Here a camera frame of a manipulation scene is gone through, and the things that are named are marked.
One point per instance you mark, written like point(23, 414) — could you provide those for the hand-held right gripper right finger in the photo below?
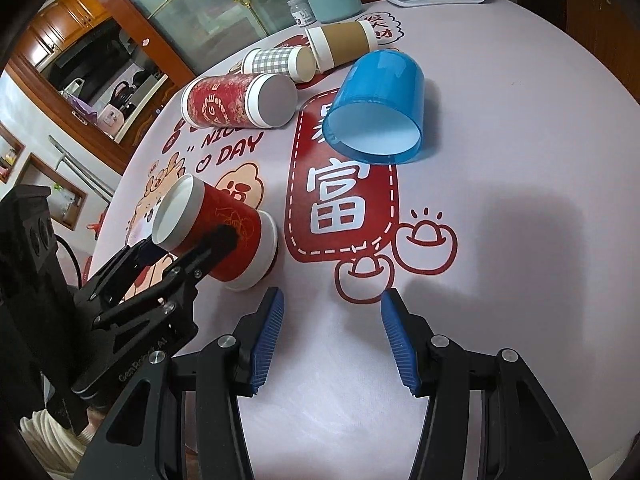
point(397, 340)

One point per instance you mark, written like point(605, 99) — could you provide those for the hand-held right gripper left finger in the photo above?
point(267, 340)

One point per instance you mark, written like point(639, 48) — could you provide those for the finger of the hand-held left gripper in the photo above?
point(220, 240)
point(145, 254)

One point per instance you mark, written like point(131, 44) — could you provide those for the red paper cup gold drawing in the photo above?
point(225, 215)

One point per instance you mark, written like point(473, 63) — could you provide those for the person's left forearm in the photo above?
point(50, 425)

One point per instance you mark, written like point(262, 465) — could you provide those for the red patterned paper cup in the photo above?
point(225, 102)

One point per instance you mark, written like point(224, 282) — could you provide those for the grey checked paper cup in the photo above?
point(272, 61)

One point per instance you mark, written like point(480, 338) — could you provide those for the blue plastic cup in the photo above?
point(385, 85)

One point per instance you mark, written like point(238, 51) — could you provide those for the brown sleeve paper cup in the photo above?
point(345, 42)

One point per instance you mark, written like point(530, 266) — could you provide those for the pink kitchen appliance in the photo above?
point(116, 121)

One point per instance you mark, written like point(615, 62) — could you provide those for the black kettle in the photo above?
point(124, 94)

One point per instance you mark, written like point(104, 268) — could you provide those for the printed tablecloth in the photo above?
point(500, 160)

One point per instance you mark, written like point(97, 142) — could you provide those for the glass door gold ornament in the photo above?
point(210, 5)

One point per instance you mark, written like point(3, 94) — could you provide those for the small white bottle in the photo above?
point(301, 12)

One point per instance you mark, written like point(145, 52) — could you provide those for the wooden cabinet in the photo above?
point(65, 15)

